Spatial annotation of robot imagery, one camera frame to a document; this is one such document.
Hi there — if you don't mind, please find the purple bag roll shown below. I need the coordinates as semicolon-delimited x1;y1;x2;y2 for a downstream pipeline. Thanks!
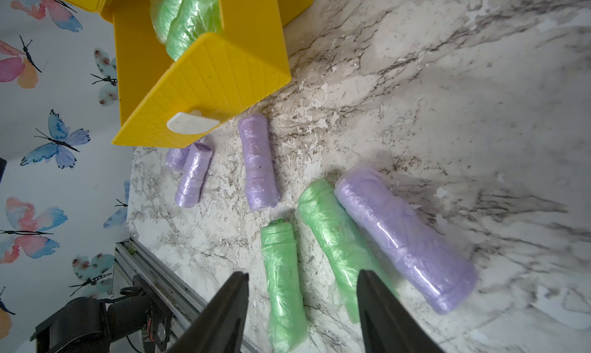
335;167;478;314
238;114;280;211
175;142;213;208
165;144;192;172

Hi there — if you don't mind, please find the yellow drawer cabinet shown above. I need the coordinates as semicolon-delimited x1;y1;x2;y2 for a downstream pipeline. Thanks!
63;0;314;148

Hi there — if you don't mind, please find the green bag roll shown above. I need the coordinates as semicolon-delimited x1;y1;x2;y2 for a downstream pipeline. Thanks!
298;179;394;323
260;219;308;352
150;0;223;61

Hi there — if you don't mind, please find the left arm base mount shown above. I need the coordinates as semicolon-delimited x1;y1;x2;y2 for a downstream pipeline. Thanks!
30;275;173;352

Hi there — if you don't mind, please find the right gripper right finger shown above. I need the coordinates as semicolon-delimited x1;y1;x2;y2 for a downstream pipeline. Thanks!
357;270;443;353

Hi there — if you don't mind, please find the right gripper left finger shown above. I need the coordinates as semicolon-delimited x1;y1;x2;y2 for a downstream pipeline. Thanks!
168;271;249;353

